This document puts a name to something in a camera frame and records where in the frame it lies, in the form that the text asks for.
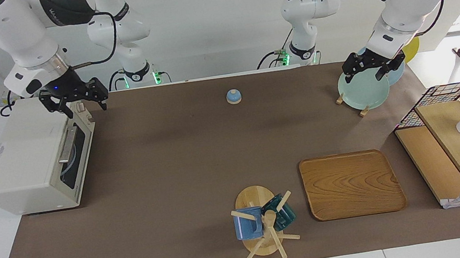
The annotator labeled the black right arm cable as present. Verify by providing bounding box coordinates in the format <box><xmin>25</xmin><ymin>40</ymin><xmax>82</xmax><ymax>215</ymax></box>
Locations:
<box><xmin>64</xmin><ymin>9</ymin><xmax>122</xmax><ymax>71</ymax></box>

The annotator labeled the brown table mat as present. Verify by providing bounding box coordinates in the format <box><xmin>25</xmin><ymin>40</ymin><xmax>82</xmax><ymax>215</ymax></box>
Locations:
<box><xmin>0</xmin><ymin>45</ymin><xmax>460</xmax><ymax>258</ymax></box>

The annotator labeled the yellow plate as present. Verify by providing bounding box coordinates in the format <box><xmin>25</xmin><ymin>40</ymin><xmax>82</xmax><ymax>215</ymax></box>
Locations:
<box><xmin>399</xmin><ymin>35</ymin><xmax>423</xmax><ymax>63</ymax></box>

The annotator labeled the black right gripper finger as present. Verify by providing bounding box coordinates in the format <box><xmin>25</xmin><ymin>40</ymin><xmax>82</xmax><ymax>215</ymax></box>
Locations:
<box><xmin>39</xmin><ymin>89</ymin><xmax>75</xmax><ymax>123</ymax></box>
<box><xmin>88</xmin><ymin>77</ymin><xmax>110</xmax><ymax>112</ymax></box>

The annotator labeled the black base cable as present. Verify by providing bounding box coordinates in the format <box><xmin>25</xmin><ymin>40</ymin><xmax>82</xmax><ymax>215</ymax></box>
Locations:
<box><xmin>253</xmin><ymin>28</ymin><xmax>297</xmax><ymax>70</ymax></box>
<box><xmin>106</xmin><ymin>69</ymin><xmax>127</xmax><ymax>92</ymax></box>

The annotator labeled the blue mug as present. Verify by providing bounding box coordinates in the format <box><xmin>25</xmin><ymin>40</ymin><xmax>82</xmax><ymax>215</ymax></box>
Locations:
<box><xmin>232</xmin><ymin>206</ymin><xmax>266</xmax><ymax>241</ymax></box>

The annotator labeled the beige toaster oven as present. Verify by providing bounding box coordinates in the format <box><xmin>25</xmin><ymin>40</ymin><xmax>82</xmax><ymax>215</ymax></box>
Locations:
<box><xmin>0</xmin><ymin>91</ymin><xmax>106</xmax><ymax>218</ymax></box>

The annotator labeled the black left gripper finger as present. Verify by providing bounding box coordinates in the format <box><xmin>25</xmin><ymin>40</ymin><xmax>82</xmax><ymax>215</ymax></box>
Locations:
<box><xmin>374</xmin><ymin>59</ymin><xmax>407</xmax><ymax>81</ymax></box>
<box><xmin>341</xmin><ymin>54</ymin><xmax>362</xmax><ymax>84</ymax></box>

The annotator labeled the pale green plate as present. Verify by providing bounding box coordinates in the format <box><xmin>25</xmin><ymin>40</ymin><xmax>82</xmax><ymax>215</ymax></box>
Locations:
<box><xmin>335</xmin><ymin>65</ymin><xmax>393</xmax><ymax>114</ymax></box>

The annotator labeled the light blue racked plate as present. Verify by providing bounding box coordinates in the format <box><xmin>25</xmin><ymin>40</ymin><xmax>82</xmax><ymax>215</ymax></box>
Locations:
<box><xmin>356</xmin><ymin>42</ymin><xmax>408</xmax><ymax>90</ymax></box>

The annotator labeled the dark green mug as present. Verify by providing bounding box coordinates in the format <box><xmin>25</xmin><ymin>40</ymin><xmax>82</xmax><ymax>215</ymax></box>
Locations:
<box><xmin>259</xmin><ymin>192</ymin><xmax>298</xmax><ymax>234</ymax></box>

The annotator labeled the wooden plate rack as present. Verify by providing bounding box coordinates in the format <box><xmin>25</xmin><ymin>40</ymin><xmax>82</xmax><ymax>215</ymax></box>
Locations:
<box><xmin>335</xmin><ymin>90</ymin><xmax>372</xmax><ymax>120</ymax></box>

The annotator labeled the wooden serving tray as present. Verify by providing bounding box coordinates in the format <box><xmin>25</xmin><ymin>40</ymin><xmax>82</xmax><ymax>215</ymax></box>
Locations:
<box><xmin>298</xmin><ymin>146</ymin><xmax>409</xmax><ymax>224</ymax></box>

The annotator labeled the glass oven door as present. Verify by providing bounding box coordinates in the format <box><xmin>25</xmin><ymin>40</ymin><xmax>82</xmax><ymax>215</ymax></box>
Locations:
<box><xmin>49</xmin><ymin>118</ymin><xmax>105</xmax><ymax>201</ymax></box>

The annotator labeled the wooden mug tree stand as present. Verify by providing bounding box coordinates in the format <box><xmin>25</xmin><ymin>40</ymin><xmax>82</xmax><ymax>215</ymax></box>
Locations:
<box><xmin>228</xmin><ymin>180</ymin><xmax>304</xmax><ymax>258</ymax></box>

